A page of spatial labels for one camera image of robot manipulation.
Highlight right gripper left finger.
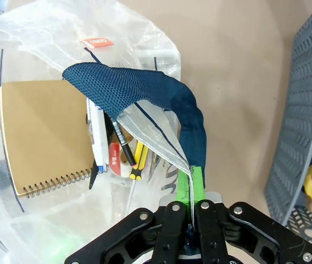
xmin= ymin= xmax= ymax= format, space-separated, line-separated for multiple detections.
xmin=65 ymin=166 xmax=193 ymax=264

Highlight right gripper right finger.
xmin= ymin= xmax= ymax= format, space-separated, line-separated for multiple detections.
xmin=191 ymin=166 xmax=312 ymax=264

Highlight clear shopping bag navy handles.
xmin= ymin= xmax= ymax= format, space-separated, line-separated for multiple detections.
xmin=0 ymin=0 xmax=208 ymax=264

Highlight grey plastic shopping basket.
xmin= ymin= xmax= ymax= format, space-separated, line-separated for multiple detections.
xmin=263 ymin=0 xmax=312 ymax=250

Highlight yellow black screwdriver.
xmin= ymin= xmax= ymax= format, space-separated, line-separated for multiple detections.
xmin=129 ymin=139 xmax=149 ymax=182

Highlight black pen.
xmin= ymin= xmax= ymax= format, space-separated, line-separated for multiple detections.
xmin=103 ymin=112 xmax=138 ymax=169

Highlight white and blue pen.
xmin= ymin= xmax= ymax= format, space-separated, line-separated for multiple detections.
xmin=86 ymin=98 xmax=110 ymax=174

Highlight brown spiral notebook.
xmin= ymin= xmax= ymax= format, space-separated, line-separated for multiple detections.
xmin=0 ymin=79 xmax=97 ymax=199

